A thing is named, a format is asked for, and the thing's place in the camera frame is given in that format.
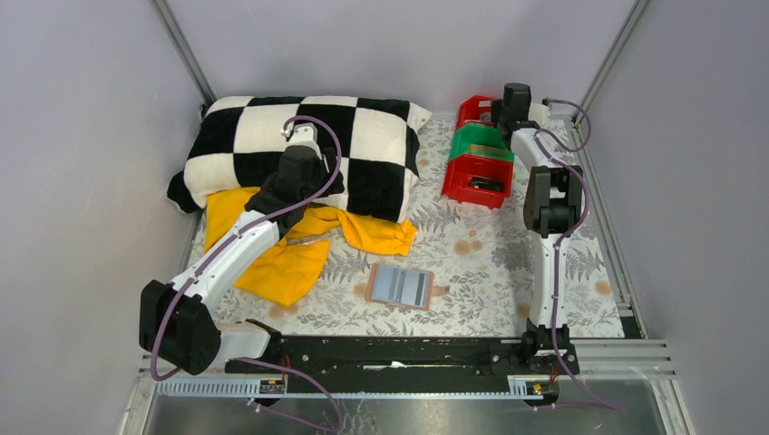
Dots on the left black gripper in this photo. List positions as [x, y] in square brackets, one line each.
[327, 182]

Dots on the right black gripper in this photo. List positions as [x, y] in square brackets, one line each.
[498, 112]

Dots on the pink leather card holder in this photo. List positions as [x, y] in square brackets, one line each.
[403, 287]

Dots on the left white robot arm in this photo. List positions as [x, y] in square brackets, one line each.
[176, 324]

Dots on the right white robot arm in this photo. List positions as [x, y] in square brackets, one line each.
[552, 211]

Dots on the green plastic bin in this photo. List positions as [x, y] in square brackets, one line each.
[480, 140]

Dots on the back red plastic bin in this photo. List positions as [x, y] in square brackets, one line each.
[477, 109]

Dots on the red plastic bin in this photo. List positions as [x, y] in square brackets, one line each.
[478, 180]
[477, 109]

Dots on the black white checkered pillow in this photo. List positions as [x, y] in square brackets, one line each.
[240, 141]

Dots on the front red plastic bin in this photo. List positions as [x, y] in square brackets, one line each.
[478, 180]

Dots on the yellow cloth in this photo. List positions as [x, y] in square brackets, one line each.
[288, 271]

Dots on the floral patterned table mat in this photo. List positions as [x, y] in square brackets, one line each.
[484, 257]

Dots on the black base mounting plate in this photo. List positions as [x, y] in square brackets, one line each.
[375, 360]

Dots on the grey slotted cable duct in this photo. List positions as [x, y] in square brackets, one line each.
[272, 387]

